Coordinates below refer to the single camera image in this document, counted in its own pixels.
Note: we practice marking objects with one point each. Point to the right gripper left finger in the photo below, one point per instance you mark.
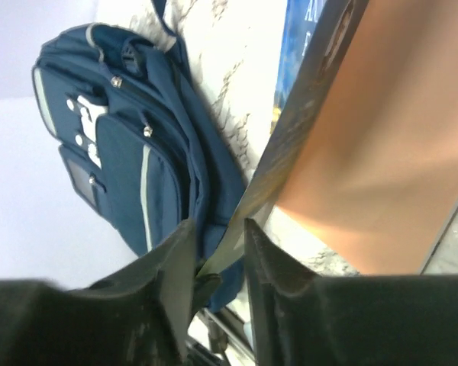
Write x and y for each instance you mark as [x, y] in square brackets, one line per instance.
[138, 315]

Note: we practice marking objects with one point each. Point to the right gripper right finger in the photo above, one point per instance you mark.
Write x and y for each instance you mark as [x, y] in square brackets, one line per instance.
[300, 317]

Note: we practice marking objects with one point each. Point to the navy blue student backpack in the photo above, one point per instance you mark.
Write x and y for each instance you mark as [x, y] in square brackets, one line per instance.
[135, 136]

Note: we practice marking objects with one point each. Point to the blue animal farm book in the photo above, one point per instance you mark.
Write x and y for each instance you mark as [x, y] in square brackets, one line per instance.
[364, 158]

